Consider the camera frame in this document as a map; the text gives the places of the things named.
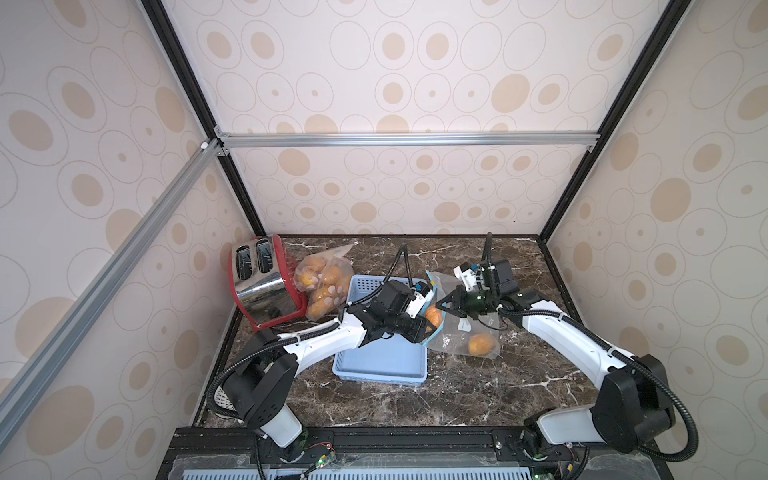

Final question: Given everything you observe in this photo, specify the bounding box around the clear zipper bag blue strip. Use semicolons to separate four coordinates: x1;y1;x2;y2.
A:
422;271;502;361

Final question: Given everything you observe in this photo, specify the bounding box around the clear zipper bag pink strip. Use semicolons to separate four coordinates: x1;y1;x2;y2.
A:
293;244;354;292
306;267;352;320

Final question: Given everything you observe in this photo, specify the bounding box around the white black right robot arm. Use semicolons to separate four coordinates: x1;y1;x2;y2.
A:
437;234;700;462

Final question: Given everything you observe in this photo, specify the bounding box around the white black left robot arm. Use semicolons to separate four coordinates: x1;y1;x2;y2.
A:
205;244;437;448

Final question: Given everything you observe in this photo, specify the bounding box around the light blue plastic basket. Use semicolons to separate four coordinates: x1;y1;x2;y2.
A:
333;275;427;386

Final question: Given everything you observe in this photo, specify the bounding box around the red and chrome toaster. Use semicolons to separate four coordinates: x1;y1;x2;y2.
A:
229;234;308;332

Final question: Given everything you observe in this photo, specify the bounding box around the white perforated round object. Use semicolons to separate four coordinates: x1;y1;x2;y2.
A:
214;386;237;417

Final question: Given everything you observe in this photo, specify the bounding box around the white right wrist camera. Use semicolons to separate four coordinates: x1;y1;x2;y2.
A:
453;262;479;292

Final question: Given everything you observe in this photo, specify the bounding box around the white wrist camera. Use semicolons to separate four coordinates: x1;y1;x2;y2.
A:
406;281;434;318
453;262;479;292

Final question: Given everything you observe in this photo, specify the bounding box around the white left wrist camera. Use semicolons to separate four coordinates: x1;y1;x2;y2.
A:
406;281;434;318

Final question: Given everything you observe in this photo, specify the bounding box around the silver aluminium rail back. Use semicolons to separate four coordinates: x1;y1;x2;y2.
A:
220;131;600;149

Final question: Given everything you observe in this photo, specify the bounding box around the silver aluminium rail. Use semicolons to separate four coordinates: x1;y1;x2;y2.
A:
220;131;600;149
1;138;223;448

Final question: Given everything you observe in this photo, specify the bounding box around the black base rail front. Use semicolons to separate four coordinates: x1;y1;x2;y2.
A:
157;427;672;479

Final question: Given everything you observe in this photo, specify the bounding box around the silver aluminium rail left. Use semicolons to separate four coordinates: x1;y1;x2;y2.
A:
1;138;223;448

